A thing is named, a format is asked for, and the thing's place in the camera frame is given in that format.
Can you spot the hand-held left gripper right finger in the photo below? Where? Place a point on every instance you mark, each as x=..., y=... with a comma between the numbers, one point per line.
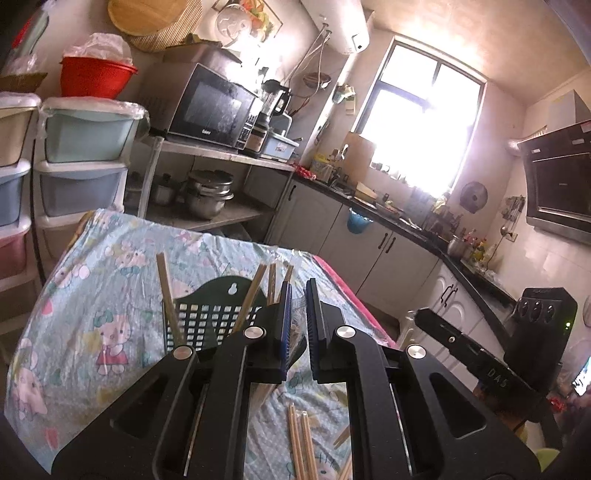
x=314, y=332

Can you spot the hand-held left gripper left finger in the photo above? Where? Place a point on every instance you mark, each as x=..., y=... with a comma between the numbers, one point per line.
x=285, y=332

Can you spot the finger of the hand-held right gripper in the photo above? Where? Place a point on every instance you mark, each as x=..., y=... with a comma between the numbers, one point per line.
x=443, y=334

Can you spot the chopstick pair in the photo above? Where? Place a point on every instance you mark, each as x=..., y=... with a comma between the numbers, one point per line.
x=289, y=273

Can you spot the green plastic utensil holder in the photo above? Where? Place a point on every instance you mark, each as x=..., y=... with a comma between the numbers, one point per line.
x=212, y=318

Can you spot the set of bamboo chopsticks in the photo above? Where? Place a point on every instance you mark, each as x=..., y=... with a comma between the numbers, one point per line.
x=168, y=295

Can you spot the kitchen counter cabinets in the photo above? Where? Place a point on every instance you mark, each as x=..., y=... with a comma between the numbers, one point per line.
x=392, y=263

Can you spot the steel cup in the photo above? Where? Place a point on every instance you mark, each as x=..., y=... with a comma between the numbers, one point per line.
x=456, y=247

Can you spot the blue hanging bin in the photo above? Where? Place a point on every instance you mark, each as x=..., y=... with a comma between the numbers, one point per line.
x=359, y=222

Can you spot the large steel pot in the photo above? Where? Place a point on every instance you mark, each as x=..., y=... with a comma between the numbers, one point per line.
x=207, y=196

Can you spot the range hood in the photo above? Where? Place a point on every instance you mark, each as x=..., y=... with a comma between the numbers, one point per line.
x=558, y=180

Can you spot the cartoon print tablecloth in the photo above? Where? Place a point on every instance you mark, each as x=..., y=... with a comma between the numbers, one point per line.
x=115, y=277

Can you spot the wooden cutting board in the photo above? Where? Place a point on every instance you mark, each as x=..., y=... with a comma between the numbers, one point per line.
x=359, y=154

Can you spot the blue plastic container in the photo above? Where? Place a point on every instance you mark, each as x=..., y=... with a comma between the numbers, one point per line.
x=280, y=146

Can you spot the small steel pot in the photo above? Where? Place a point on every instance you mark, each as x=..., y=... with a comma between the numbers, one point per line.
x=164, y=191

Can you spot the window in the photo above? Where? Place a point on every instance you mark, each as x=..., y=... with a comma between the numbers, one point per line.
x=415, y=120

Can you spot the blender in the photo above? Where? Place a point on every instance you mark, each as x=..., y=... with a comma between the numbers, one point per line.
x=268, y=115

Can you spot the black microwave oven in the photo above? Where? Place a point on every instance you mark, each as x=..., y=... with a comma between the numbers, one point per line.
x=212, y=108

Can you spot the drawer tower with mint top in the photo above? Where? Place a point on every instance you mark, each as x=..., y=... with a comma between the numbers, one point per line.
x=83, y=184

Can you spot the white water heater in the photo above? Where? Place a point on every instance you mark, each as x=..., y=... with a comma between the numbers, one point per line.
x=337, y=23

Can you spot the drawer tower with cream top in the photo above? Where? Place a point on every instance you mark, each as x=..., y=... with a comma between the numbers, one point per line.
x=11, y=184

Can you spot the white round plastic cover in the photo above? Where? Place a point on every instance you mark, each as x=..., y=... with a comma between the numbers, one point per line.
x=233, y=25

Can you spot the red plastic basket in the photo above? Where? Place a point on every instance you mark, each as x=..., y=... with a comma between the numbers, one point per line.
x=97, y=78

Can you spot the round woven mat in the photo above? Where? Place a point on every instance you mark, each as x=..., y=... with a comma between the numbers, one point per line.
x=184, y=32

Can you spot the white plastic bag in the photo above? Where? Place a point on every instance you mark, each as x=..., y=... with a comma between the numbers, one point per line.
x=97, y=46

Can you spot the wicker tray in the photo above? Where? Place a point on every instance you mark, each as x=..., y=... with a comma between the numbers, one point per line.
x=21, y=82

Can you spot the round wall vent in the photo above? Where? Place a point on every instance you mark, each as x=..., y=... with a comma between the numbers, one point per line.
x=474, y=197

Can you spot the fruit wall picture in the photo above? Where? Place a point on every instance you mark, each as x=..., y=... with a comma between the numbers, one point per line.
x=270, y=21

